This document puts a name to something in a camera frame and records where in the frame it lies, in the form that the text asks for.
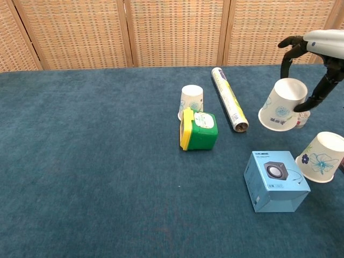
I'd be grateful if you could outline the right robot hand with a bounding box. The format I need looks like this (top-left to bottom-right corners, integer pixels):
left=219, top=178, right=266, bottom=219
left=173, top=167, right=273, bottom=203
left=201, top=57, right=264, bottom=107
left=278, top=28, right=344, bottom=113

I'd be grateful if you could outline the white floral paper cup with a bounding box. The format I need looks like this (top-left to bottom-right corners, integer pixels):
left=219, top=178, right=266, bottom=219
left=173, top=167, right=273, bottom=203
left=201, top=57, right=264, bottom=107
left=257, top=77, right=309, bottom=132
left=177, top=84, right=204, bottom=121

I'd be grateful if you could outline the white paper cup large flower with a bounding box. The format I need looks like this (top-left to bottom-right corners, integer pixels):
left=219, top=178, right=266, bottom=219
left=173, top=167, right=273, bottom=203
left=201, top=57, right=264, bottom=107
left=295, top=131, right=344, bottom=184

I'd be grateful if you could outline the white and yellow tube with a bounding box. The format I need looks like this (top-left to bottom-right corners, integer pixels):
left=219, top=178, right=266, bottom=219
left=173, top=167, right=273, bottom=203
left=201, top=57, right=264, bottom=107
left=211, top=67, right=249, bottom=133

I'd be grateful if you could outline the light blue speaker box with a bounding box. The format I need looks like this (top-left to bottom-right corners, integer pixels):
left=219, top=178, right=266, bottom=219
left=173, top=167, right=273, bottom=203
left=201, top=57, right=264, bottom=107
left=243, top=150, right=311, bottom=213

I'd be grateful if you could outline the woven wooden folding screen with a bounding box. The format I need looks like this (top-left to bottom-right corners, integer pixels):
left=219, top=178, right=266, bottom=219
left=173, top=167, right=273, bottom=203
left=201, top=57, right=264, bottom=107
left=0, top=0, right=344, bottom=72

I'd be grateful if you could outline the green box yellow lid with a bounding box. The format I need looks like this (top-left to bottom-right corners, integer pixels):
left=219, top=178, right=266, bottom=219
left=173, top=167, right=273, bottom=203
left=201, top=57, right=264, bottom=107
left=179, top=106, right=219, bottom=151

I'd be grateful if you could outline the teal table cloth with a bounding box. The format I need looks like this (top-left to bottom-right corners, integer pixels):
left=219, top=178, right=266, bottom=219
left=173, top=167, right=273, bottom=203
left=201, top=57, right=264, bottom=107
left=0, top=63, right=344, bottom=258

